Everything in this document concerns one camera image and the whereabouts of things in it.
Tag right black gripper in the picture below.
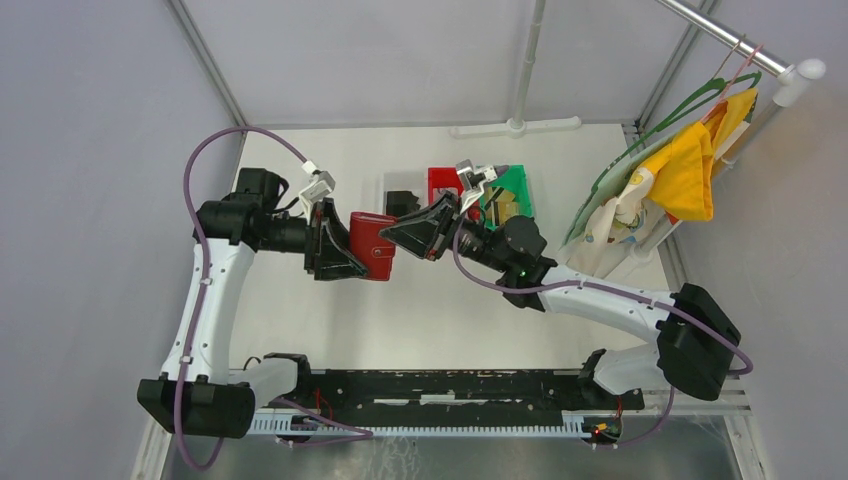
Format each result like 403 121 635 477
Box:
379 191 511 274

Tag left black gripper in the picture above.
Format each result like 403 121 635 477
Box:
259 197 370 281

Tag red leather card holder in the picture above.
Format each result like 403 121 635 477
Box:
350 212 397 282

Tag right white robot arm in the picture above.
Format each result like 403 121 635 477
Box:
379 193 752 408

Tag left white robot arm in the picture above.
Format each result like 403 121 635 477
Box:
137 168 367 439

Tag gold cards in green bin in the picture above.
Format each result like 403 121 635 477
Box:
483 186 522 227

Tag black object in clear bin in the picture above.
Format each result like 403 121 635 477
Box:
383 190 420 218

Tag clear plastic bin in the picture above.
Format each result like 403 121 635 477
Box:
378 170 430 218

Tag red plastic bin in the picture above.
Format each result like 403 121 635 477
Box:
427 167 485 221

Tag green plastic bin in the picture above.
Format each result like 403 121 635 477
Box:
479 165 535 230

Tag white stand base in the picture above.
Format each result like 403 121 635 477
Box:
448 0 582 139

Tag patterned white cloth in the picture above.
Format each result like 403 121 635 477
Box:
561 134 674 275

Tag yellow cloth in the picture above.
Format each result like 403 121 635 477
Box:
640 88 758 222

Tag green clothes hanger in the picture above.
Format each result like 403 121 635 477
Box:
568 71 763 237

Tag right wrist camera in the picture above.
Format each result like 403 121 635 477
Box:
455 159 499 211

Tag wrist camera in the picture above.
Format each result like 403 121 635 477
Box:
298 171 336 217
455 159 499 211

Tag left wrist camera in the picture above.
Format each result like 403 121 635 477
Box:
298 171 336 217

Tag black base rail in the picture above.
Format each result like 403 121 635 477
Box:
285 369 645 428

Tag white cable duct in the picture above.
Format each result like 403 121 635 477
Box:
247 408 616 442

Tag metal clothes rail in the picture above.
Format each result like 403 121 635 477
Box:
658 0 827 108

